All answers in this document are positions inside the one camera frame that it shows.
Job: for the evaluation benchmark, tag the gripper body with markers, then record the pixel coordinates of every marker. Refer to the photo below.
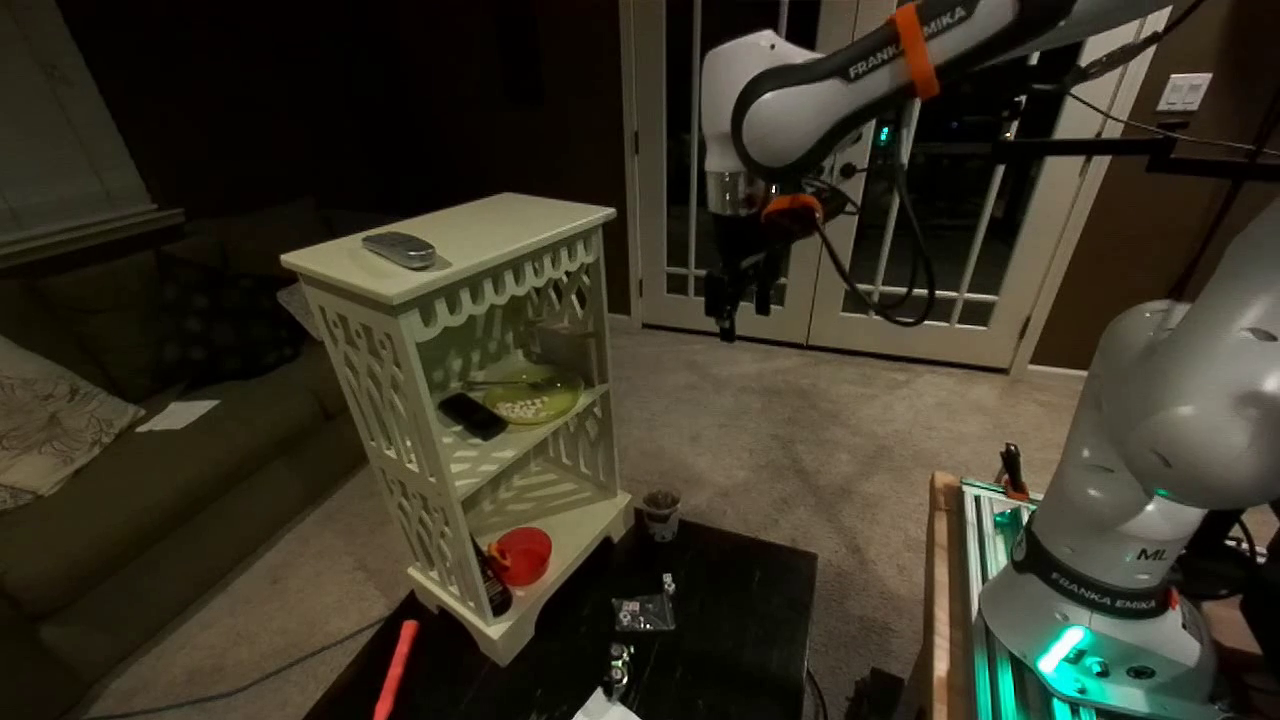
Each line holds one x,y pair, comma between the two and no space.
738,240

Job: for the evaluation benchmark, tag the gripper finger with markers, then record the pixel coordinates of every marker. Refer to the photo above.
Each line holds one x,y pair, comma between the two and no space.
724,305
765,290

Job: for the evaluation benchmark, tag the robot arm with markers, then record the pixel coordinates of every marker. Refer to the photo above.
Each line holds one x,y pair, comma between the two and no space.
1150,420

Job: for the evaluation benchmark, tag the white fretwork cupboard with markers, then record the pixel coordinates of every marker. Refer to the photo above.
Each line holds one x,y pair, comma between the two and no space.
400,340

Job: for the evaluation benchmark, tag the small metallic object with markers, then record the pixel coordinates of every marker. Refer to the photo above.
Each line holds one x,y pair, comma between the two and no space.
617,668

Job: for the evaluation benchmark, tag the grey metal container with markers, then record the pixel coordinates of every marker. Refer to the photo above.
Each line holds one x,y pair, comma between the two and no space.
562,343

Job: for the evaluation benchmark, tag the green glass plate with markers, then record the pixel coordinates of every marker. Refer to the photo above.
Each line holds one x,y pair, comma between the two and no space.
535,398

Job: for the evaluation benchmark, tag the small dark cup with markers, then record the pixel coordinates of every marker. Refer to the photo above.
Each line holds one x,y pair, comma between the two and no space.
661,515

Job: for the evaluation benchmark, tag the white french doors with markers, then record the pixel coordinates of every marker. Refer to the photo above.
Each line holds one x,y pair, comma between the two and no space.
1000,300

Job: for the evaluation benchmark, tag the black phone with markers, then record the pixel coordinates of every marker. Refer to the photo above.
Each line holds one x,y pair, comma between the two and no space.
472,415

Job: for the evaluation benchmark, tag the orange black clamp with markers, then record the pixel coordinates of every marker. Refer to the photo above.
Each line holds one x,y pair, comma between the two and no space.
1013,472

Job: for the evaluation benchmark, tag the small clear plastic bag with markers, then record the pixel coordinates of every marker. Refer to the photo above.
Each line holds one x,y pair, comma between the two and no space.
642,613

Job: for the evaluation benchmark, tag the orange bowl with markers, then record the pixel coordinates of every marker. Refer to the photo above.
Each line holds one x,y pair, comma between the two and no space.
522,557

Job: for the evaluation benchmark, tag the silver remote control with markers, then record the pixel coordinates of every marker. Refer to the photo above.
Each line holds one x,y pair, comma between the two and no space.
400,249

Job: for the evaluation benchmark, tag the black stand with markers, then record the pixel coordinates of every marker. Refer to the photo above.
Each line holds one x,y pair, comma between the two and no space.
1090,148

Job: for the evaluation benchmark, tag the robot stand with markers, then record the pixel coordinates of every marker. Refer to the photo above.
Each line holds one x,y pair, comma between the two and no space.
950,600

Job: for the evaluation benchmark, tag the dark bottle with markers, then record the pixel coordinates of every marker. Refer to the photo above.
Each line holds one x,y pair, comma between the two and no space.
492,585

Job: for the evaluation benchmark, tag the white paper sheet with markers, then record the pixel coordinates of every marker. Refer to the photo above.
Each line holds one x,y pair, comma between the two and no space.
603,708

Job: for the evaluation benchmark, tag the red stick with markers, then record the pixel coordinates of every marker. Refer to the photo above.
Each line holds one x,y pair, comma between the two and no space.
396,670

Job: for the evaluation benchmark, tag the dark dotted pillow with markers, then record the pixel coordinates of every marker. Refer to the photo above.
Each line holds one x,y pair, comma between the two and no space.
225,320

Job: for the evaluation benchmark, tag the white paper note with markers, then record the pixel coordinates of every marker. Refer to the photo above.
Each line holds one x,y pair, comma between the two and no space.
178,415

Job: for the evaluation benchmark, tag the brown sofa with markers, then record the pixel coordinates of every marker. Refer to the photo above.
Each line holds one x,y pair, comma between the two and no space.
150,500

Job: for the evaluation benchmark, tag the patterned beige pillow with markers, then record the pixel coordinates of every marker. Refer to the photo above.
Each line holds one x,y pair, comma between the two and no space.
50,420

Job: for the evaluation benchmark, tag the window with white blinds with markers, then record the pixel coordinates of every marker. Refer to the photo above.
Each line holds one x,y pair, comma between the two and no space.
60,130

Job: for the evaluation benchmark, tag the white wall switch plate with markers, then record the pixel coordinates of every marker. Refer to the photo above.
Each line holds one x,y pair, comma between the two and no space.
1184,92

